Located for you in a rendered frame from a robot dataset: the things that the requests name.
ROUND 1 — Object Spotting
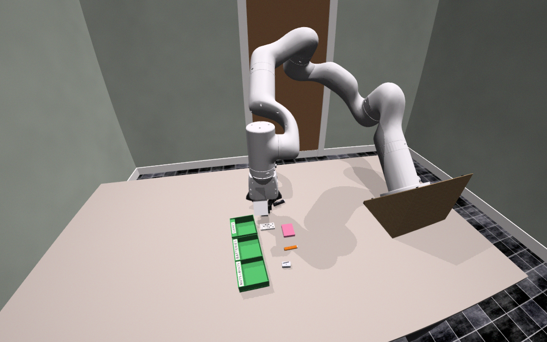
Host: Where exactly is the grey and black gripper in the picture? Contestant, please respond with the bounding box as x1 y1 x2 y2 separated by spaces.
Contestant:
246 170 282 214

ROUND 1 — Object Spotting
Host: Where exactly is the green three-compartment bin rack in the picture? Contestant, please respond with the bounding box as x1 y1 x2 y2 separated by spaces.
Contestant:
230 215 270 292

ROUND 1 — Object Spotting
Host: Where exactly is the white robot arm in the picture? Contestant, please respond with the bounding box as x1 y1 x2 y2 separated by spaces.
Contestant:
246 27 430 197

